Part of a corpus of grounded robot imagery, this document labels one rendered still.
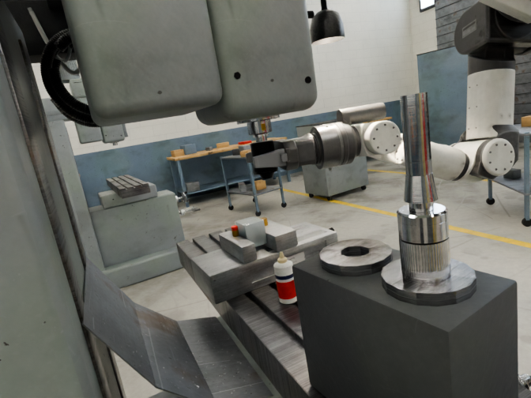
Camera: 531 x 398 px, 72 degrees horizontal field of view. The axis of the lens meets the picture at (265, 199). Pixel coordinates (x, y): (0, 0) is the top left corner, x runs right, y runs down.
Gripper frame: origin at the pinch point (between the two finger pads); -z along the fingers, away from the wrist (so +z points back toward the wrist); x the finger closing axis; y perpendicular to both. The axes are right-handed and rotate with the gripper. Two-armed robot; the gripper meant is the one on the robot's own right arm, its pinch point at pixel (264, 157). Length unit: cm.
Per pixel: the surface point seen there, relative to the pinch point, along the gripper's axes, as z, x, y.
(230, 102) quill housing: -5.9, 11.5, -11.0
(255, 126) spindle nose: -1.0, 2.2, -6.3
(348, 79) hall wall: 355, -768, -62
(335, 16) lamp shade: 20.1, -4.6, -25.3
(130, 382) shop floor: -75, -119, 123
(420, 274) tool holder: 6.6, 41.7, 9.5
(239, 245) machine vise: -7.7, -6.8, 19.4
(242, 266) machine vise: -7.9, -5.3, 23.8
